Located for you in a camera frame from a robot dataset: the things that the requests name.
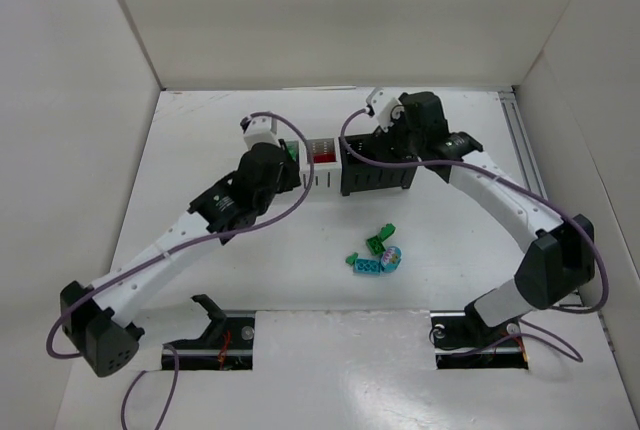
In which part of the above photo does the green and blue lego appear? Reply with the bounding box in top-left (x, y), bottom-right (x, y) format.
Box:
top-left (285, 141), bottom-right (299, 161)

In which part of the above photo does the red rounded lego brick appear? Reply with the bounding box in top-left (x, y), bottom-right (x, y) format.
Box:
top-left (313, 153), bottom-right (336, 164)

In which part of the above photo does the green square lego brick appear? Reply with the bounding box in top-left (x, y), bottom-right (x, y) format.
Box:
top-left (365, 236), bottom-right (386, 256)

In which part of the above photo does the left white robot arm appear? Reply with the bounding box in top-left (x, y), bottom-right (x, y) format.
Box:
top-left (54, 139), bottom-right (301, 378)

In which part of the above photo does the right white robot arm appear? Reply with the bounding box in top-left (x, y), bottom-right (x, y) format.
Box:
top-left (366, 89), bottom-right (595, 328)

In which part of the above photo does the black double container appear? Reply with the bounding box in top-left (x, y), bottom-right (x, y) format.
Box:
top-left (339, 134), bottom-right (417, 197)

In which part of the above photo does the white double container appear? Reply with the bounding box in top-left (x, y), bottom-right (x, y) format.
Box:
top-left (284, 138), bottom-right (342, 199)

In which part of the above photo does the cyan printed round lego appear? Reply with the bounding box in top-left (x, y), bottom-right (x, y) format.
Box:
top-left (380, 246), bottom-right (402, 274)

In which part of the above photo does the small green lego piece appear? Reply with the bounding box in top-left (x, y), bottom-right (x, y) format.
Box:
top-left (345, 252), bottom-right (358, 266)

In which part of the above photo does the cyan flat lego brick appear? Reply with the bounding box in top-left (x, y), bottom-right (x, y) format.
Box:
top-left (353, 258), bottom-right (382, 276)

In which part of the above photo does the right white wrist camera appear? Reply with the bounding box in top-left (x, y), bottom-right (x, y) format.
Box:
top-left (366, 87), bottom-right (404, 132)

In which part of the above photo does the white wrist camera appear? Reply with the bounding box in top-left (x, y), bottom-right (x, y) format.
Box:
top-left (240, 116), bottom-right (278, 150)
top-left (366, 87), bottom-right (404, 132)

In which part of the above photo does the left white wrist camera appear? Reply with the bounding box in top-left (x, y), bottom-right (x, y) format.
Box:
top-left (240, 116), bottom-right (278, 150)

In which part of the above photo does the aluminium rail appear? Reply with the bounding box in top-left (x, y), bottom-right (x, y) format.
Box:
top-left (498, 90), bottom-right (547, 198)

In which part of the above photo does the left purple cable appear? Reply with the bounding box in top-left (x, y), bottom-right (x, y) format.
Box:
top-left (45, 110), bottom-right (314, 430)

